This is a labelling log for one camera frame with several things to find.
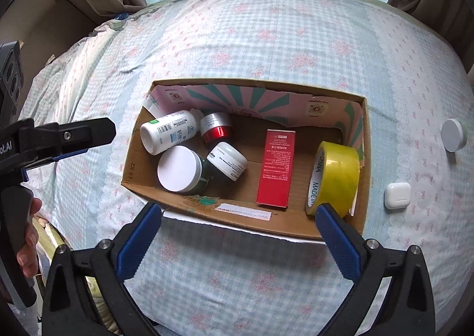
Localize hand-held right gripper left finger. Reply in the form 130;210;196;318
42;203;163;336

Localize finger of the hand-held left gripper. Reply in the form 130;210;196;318
18;117;116;164

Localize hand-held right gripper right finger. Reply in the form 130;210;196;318
316;203;435;336

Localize yellow tape roll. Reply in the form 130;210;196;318
305;141;361;218

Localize green jar white lid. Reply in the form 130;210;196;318
157;146;211;196

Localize white pill bottle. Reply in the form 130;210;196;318
140;109;204;155

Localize red carton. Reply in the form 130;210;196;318
257;129;297;208

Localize cardboard box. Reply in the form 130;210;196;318
121;79;372;241

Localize white jar black label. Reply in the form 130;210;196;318
206;141;248;183

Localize red jar silver lid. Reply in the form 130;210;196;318
200;112;234;146

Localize person's left hand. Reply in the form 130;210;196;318
17;197;43;278

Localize crumpled pale quilt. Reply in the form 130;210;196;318
18;17;149;218

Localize white earbud case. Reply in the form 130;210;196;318
384;182;411;209

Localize beige headboard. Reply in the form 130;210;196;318
0;0;97;73

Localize white round case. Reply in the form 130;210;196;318
441;118;468;152

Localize checked floral bed sheet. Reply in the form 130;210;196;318
18;0;474;336

